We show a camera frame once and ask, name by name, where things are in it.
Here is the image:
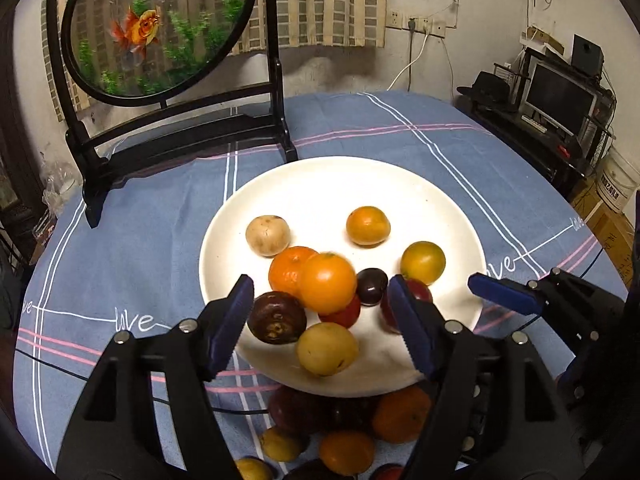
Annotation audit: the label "white power cable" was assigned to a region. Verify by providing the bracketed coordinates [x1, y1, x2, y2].
[387, 35, 431, 92]

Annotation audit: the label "blue plaid tablecloth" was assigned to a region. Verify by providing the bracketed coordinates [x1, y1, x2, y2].
[12, 91, 631, 480]

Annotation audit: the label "computer monitor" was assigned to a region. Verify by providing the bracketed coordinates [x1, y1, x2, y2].
[520, 60, 601, 136]

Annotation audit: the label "wrinkled brown passion fruit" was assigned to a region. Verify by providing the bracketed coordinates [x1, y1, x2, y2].
[285, 458, 341, 480]

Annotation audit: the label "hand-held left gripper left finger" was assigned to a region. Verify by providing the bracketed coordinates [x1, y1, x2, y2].
[55, 274, 256, 480]

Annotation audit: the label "small dark fruit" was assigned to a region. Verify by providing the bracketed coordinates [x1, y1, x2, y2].
[325, 396, 381, 433]

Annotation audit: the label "smooth orange round fruit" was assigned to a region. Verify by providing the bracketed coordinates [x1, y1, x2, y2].
[319, 430, 376, 477]
[371, 385, 433, 445]

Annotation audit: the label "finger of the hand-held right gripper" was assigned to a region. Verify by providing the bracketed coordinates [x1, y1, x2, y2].
[468, 267, 628, 350]
[556, 345, 626, 411]

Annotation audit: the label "black low cabinet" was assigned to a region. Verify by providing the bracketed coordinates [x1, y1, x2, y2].
[455, 95, 606, 201]

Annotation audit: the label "white bucket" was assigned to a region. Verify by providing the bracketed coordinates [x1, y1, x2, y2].
[595, 150, 640, 213]

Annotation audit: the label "pale yellow round fruit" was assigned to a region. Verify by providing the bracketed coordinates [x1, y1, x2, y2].
[296, 322, 360, 377]

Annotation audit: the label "row of white wall sockets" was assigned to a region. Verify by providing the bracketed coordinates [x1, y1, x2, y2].
[404, 16, 447, 38]

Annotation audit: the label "dark purple mangosteen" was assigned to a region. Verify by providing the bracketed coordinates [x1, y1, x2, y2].
[247, 291, 307, 345]

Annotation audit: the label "cardboard box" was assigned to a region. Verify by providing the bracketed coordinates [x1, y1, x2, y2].
[570, 180, 638, 281]

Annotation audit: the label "dark red plum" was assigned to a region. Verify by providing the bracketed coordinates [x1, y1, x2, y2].
[380, 280, 434, 335]
[268, 385, 326, 436]

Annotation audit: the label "round goldfish screen black stand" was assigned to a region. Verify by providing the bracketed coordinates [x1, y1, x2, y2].
[45, 0, 299, 230]

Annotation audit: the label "dark purple round fruit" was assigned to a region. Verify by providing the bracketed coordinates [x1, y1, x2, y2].
[355, 267, 390, 307]

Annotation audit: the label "yellow-green tomato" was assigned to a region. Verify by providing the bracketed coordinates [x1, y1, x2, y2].
[400, 241, 447, 286]

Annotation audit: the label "black speaker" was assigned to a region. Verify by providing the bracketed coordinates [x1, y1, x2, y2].
[571, 34, 603, 78]

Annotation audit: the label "white oval plate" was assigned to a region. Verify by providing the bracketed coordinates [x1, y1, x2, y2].
[199, 156, 488, 400]

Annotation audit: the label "black hat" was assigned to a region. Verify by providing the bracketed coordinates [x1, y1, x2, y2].
[456, 71, 521, 113]

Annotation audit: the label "checked beige curtain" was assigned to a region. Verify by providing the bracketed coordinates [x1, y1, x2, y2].
[42, 0, 388, 123]

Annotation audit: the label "large orange tomato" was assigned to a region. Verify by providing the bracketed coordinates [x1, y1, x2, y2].
[298, 252, 358, 315]

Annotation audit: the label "clear plastic bags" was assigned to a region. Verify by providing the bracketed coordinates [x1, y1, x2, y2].
[40, 160, 83, 211]

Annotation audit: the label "large pale passion fruit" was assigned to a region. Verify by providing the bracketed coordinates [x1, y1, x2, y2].
[245, 214, 291, 257]

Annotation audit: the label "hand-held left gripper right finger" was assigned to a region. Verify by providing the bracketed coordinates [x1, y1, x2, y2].
[387, 274, 587, 480]

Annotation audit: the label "orange mandarin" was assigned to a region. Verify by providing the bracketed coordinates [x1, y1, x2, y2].
[268, 246, 321, 308]
[346, 205, 391, 247]

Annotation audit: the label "small yellow-green fruit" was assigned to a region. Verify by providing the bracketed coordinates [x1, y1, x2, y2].
[259, 425, 310, 463]
[235, 456, 275, 480]

